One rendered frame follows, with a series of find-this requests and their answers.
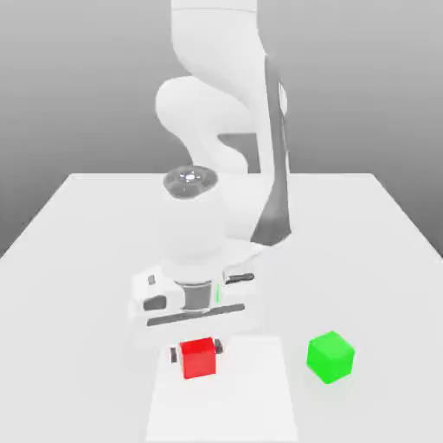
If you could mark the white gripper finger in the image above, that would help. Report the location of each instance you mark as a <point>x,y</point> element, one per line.
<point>218,346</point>
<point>173,355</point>

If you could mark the small red cube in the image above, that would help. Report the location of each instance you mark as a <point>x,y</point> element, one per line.
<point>198,360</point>

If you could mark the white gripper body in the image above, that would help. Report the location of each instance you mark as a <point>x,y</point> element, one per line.
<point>193,316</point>

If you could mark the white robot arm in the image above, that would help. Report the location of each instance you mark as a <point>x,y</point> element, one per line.
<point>207,114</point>

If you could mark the small green cube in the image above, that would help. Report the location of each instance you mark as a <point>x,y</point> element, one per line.
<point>330,358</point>

